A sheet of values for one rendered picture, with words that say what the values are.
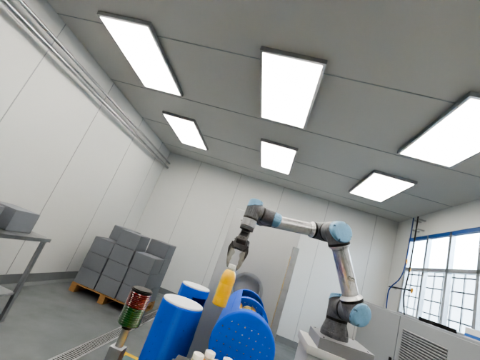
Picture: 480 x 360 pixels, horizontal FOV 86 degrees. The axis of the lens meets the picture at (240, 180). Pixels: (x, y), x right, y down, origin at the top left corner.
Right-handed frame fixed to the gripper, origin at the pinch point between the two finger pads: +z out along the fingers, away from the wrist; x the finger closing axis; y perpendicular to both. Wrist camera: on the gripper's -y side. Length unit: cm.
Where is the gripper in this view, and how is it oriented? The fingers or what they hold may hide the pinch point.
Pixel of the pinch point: (232, 266)
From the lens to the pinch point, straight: 131.1
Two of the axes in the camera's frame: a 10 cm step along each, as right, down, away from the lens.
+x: -9.3, -3.0, 2.0
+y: 0.9, 3.6, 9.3
